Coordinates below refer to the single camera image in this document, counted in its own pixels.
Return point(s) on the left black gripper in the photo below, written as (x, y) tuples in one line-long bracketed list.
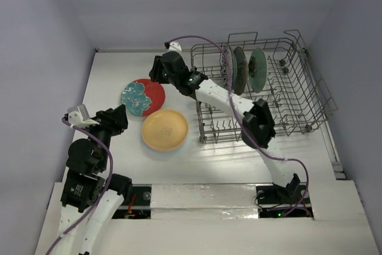
[(114, 118)]

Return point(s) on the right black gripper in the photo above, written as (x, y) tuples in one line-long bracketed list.
[(158, 68)]

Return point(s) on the white plate red teal pattern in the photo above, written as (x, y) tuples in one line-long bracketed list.
[(142, 97)]

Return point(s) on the yellow plate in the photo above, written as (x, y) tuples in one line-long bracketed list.
[(165, 130)]

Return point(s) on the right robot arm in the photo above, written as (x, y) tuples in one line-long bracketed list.
[(254, 118)]

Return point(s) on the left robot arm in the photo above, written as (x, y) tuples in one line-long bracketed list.
[(92, 192)]

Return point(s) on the teal patterned plate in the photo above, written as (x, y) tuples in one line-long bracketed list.
[(226, 66)]

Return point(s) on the dark olive plate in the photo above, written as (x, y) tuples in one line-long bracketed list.
[(242, 71)]

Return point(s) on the green plate dark motif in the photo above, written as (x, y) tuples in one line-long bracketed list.
[(257, 70)]

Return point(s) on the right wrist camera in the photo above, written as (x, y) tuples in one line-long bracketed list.
[(173, 46)]

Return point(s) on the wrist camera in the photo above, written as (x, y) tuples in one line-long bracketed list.
[(78, 116), (173, 46)]

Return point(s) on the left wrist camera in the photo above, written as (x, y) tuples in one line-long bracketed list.
[(78, 116)]

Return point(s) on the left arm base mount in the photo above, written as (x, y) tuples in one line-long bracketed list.
[(138, 206)]

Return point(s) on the grey wire dish rack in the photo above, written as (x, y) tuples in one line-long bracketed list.
[(297, 95)]

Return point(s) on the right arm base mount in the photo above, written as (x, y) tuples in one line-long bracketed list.
[(273, 201)]

